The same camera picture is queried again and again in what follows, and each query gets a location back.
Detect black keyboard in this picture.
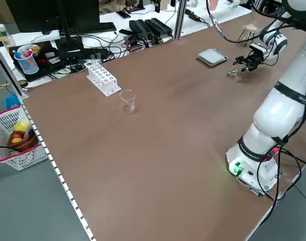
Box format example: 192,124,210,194
57,22,118,36

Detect black tripod stand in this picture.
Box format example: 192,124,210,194
237,26,259,48

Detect blue plastic object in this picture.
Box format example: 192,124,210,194
4,94,21,110

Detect brown wooden bowl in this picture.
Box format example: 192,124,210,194
6,128,38,153

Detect silver digital balance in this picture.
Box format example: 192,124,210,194
195,48,230,68

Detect black base power cable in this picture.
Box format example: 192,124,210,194
257,148,306,201

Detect white and red plastic basket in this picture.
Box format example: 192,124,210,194
0,105,49,172

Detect black power adapter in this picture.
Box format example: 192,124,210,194
184,9,201,22

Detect white test tube rack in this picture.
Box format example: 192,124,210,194
85,61,122,97

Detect aluminium frame post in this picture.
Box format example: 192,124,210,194
173,0,188,41
0,39,30,99

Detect yellow fruit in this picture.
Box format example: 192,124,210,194
13,119,31,133

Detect black power supply box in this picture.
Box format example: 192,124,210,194
129,19,154,40
144,18,173,38

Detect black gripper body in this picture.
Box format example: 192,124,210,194
247,51,263,70

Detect clear bottle with white cap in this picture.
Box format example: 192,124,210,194
0,24,17,48

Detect black box with white label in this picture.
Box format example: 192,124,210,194
13,41,68,82

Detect large glass beaker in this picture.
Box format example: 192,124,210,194
119,89,138,114

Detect red apple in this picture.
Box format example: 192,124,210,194
11,131,26,144

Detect black computer monitor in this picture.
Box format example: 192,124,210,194
6,0,100,34

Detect black monitor stand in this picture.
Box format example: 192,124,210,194
43,0,85,55

